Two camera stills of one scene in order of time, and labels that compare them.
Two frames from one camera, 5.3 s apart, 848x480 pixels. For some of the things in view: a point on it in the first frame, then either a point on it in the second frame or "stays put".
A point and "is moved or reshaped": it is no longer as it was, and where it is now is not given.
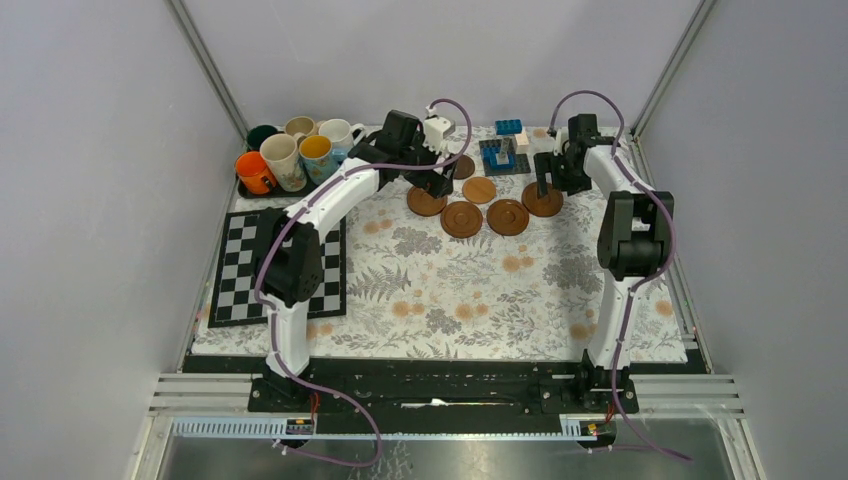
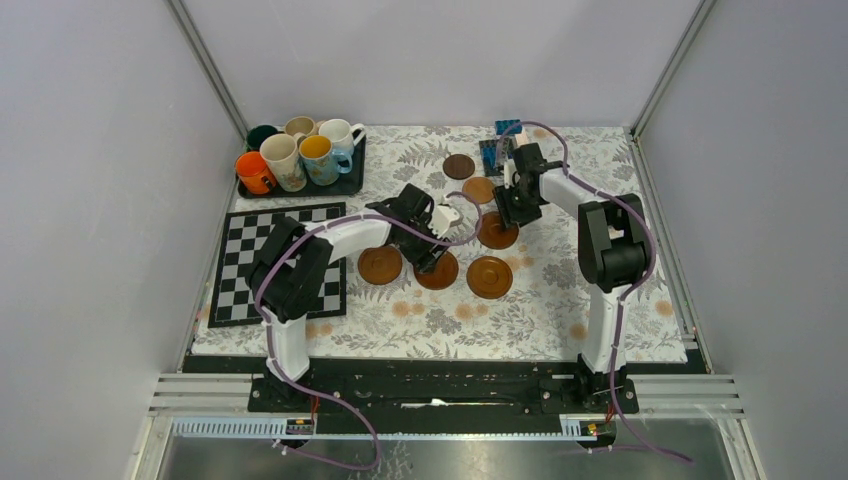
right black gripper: x=546 y=162 to x=507 y=213
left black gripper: x=436 y=184 to x=424 y=259
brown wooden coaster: x=507 y=217 is moved or reshaped
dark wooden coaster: x=464 y=167 stays put
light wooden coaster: x=479 y=190 stays put
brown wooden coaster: x=461 y=219 to x=445 y=274
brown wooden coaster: x=423 y=203 is moved or reshaped
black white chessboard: x=235 y=299 stays put
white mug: x=340 y=132 stays put
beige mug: x=300 y=124 stays put
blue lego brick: x=508 y=127 stays put
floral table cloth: x=494 y=273 stays put
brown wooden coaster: x=545 y=206 is moved or reshaped
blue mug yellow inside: x=318 y=158 stays put
